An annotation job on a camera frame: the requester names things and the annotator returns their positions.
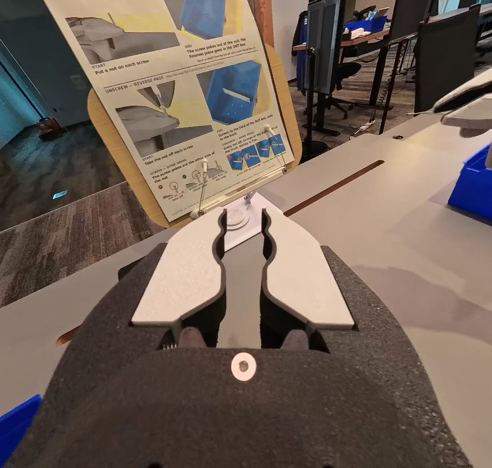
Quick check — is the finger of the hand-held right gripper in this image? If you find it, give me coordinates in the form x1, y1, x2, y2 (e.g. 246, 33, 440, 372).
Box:
440, 93, 492, 138
432, 68, 492, 114

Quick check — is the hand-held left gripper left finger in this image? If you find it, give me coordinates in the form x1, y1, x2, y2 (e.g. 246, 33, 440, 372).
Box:
131, 207, 228, 328

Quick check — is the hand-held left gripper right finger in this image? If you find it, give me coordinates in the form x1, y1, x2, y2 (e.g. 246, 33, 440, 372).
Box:
261, 207, 356, 331

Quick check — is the blue plastic bin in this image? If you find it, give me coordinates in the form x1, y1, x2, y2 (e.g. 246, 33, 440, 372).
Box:
0, 394, 43, 468
448, 143, 492, 221

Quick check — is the wooden top desk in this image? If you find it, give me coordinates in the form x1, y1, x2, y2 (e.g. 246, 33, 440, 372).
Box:
292, 13, 423, 109

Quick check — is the white sign stand base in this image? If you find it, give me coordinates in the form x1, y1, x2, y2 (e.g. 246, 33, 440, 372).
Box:
221, 193, 287, 251

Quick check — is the black monitor on pole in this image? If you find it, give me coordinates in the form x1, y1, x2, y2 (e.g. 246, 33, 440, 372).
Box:
381, 0, 440, 134

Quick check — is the blue storage bin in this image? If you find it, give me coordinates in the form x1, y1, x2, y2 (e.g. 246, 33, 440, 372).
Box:
344, 15, 389, 38

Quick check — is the black swivel office chair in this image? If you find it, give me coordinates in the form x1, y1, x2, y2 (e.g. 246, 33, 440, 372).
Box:
327, 61, 364, 122

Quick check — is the black monitor on stand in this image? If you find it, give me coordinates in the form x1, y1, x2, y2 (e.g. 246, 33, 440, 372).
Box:
300, 0, 348, 160

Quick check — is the printed instruction sheet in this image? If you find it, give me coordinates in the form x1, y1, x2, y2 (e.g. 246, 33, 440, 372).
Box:
31, 0, 296, 223

